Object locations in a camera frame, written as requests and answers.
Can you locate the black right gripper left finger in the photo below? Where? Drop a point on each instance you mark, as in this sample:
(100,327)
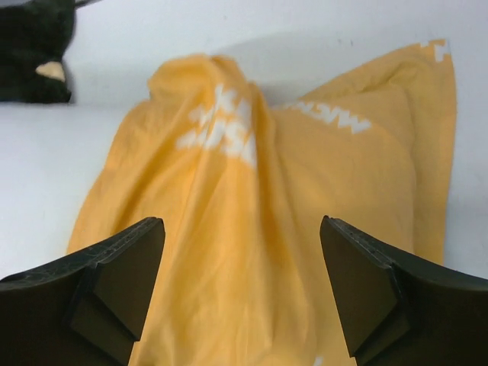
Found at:
(86,308)

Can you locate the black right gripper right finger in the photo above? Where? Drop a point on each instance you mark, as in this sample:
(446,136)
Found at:
(396,308)

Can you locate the yellow blue cartoon pillowcase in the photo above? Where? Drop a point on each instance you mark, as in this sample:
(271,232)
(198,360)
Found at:
(242,188)

